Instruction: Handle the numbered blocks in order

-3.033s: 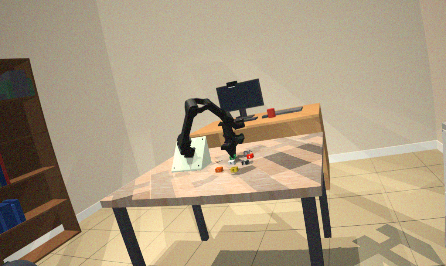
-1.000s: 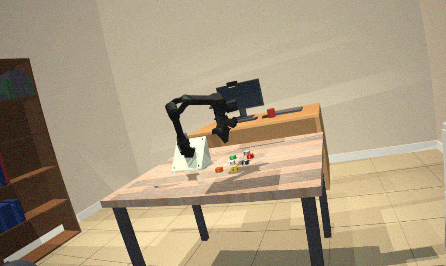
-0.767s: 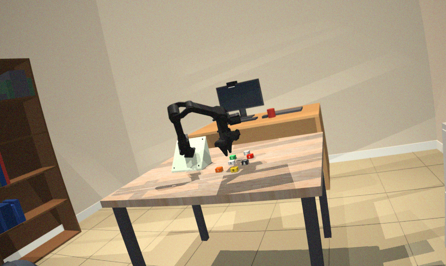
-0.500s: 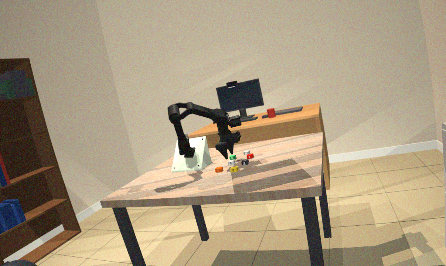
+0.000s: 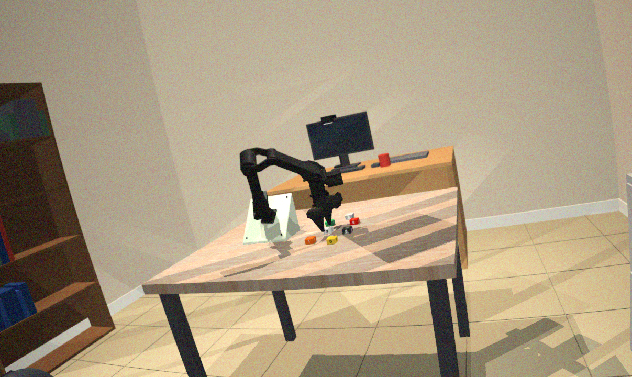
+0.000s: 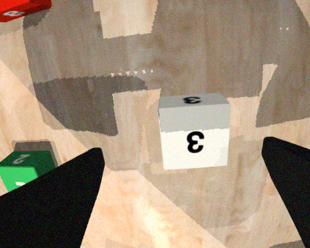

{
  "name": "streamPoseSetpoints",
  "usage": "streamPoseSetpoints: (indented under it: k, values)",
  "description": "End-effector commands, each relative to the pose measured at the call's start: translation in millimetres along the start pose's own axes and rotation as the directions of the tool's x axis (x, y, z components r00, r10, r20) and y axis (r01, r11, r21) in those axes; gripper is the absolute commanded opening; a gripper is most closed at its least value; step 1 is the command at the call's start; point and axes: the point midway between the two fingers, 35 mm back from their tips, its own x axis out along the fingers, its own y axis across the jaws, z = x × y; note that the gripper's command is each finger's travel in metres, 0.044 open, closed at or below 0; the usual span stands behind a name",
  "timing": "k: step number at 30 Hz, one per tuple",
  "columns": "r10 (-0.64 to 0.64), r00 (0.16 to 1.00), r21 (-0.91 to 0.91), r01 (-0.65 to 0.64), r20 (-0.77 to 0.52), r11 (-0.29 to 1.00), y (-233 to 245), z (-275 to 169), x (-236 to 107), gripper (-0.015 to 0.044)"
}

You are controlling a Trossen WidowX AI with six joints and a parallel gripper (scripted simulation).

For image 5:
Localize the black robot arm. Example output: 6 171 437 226
239 148 343 224

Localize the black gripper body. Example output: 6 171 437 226
306 189 329 218

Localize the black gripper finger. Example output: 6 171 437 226
310 214 326 232
324 207 333 225

